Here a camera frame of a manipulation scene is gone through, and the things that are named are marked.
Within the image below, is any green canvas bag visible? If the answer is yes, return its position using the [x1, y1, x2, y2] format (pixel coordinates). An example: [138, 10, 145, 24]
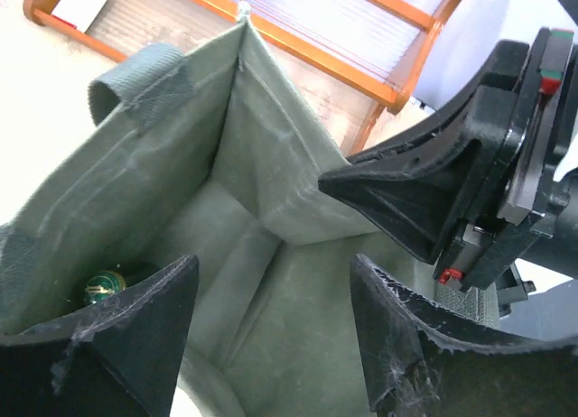
[1, 4, 499, 416]

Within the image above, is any white red small box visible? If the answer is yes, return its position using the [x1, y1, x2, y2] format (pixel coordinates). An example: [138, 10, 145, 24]
[51, 0, 108, 33]

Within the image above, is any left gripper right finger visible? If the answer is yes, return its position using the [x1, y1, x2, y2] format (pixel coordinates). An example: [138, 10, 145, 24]
[350, 255, 577, 416]

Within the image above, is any orange wooden shelf rack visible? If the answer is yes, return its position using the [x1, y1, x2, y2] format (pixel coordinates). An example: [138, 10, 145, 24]
[23, 0, 466, 154]

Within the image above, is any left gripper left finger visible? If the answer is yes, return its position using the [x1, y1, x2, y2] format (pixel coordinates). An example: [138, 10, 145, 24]
[1, 256, 199, 416]

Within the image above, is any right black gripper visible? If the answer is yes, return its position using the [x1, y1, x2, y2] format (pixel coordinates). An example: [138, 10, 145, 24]
[318, 28, 577, 291]

